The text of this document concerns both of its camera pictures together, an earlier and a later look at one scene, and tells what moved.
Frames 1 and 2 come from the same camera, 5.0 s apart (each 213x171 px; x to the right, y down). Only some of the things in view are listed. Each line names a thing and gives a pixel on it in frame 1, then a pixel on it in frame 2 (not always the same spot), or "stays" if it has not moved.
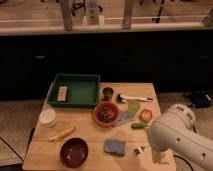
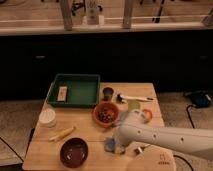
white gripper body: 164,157 -> 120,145
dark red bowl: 74,152 stays
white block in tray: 62,95 stays
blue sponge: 114,146 stays
